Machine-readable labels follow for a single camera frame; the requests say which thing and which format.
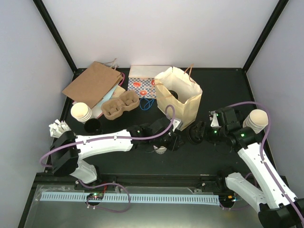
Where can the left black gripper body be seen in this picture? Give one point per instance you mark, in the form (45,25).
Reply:
(172,146)

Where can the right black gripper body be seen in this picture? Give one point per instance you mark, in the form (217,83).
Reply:
(212,136)

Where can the single black lid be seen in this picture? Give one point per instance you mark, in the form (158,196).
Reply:
(196,132)
(174,94)

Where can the cream paper bag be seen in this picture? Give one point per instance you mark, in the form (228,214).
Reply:
(189,94)

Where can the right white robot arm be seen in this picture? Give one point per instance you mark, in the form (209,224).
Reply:
(276,205)

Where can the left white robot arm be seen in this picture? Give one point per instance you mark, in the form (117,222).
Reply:
(70,151)

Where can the right white cup stack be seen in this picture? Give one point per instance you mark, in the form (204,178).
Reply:
(257,120)

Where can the white cup stack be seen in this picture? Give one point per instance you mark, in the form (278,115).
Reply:
(257,120)
(81,112)

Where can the blue checkered bakery bag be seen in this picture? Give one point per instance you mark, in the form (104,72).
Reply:
(141,81)

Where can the light blue paper bag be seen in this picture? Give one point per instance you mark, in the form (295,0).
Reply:
(115,92)

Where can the small green circuit board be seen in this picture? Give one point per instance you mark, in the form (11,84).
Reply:
(95,196)

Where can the left white cup stack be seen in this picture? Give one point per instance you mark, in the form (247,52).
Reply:
(81,112)

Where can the brown kraft paper bag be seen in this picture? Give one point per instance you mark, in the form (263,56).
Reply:
(93,84)

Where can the crumpled white paper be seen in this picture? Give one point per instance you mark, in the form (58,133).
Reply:
(57,128)

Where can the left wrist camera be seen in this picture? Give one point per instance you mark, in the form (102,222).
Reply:
(177,123)

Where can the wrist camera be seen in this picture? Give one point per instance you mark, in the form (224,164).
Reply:
(213,116)
(177,123)

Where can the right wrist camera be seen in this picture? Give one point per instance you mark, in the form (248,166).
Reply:
(213,116)

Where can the light blue cable duct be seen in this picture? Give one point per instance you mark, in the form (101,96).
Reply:
(133,198)

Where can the right black frame post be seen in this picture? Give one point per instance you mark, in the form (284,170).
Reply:
(279,8)

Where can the black frame post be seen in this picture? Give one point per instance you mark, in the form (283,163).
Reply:
(55,33)
(279,8)

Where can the left black frame post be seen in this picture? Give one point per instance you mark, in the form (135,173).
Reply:
(55,33)

